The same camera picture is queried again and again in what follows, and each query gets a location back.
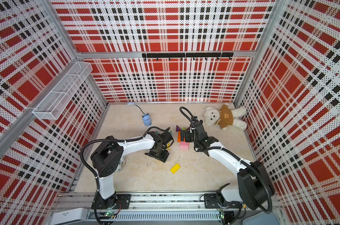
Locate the yellow block bottom centre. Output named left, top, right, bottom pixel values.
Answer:
left=171, top=164, right=181, bottom=174

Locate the grey bin bottom right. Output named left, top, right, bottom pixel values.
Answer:
left=243, top=212, right=280, bottom=225

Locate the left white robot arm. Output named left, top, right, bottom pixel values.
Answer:
left=80, top=127, right=174, bottom=210

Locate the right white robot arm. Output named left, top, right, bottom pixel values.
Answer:
left=190, top=119, right=275, bottom=214

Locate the orange block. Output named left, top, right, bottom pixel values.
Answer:
left=177, top=131, right=182, bottom=143

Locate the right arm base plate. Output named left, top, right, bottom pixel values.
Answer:
left=204, top=193, right=242, bottom=209

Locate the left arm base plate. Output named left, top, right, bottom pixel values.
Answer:
left=91, top=192, right=131, bottom=210

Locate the white teddy bear brown hoodie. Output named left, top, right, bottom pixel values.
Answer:
left=203, top=103, right=247, bottom=130

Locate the white box bottom left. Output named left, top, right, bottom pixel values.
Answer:
left=50, top=208, right=88, bottom=225

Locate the black wall hook rail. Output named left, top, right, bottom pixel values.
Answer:
left=142, top=52, right=234, bottom=60

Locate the blue plastic toy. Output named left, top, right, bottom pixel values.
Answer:
left=142, top=113, right=152, bottom=127

